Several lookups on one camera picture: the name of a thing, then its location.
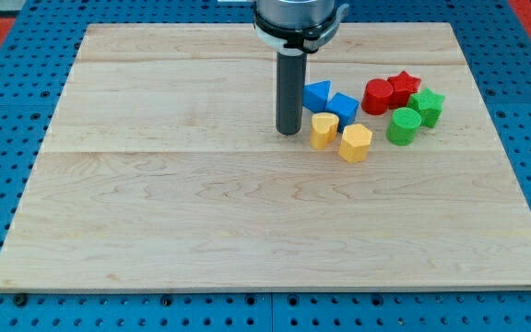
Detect yellow heart block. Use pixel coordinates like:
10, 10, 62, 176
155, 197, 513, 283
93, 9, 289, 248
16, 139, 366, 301
310, 113, 339, 149

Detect blue triangle block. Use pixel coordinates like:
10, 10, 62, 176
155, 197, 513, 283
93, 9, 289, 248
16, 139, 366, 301
302, 80, 331, 113

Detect yellow hexagon block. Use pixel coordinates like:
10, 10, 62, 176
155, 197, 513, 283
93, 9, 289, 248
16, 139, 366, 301
338, 124, 373, 163

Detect blue cube block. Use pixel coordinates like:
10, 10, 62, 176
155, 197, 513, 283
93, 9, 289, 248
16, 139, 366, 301
325, 92, 360, 132

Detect light wooden board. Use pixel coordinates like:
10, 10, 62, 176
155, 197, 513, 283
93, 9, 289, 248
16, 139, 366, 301
0, 23, 531, 293

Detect dark grey cylindrical pointer tool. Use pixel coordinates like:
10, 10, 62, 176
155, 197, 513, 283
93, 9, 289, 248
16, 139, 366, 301
276, 53, 307, 136

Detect red cylinder block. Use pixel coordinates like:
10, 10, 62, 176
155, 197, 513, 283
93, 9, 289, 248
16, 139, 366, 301
361, 78, 394, 115

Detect green cylinder block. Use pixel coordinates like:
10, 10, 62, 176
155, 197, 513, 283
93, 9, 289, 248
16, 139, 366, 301
386, 107, 422, 146

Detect red star block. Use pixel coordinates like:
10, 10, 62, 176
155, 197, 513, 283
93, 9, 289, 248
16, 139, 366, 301
387, 71, 422, 109

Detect green star block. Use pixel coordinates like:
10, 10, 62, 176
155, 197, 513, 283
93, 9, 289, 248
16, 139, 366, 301
407, 88, 445, 128

